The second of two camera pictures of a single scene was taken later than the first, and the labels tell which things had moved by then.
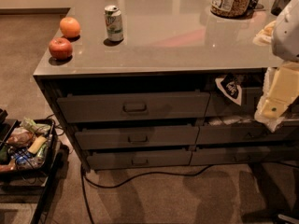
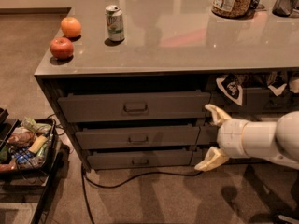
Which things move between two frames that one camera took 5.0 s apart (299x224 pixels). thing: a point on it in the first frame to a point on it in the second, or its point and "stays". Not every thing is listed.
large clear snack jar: (233, 1) stays
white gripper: (287, 35) to (230, 136)
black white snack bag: (230, 85) stays
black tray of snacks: (28, 147) stays
